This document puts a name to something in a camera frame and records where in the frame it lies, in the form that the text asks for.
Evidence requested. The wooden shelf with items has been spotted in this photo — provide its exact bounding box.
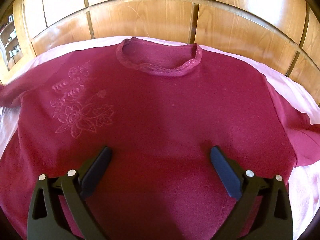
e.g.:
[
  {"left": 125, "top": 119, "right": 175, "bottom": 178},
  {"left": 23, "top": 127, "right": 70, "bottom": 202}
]
[{"left": 1, "top": 14, "right": 23, "bottom": 70}]

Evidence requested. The maroon embroidered sweater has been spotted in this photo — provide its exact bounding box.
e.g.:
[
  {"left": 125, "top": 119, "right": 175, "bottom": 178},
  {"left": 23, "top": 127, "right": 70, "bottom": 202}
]
[{"left": 0, "top": 37, "right": 320, "bottom": 240}]

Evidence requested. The pink bed sheet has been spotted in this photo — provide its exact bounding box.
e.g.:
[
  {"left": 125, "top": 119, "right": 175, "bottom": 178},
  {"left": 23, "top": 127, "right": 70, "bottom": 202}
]
[{"left": 0, "top": 36, "right": 320, "bottom": 240}]

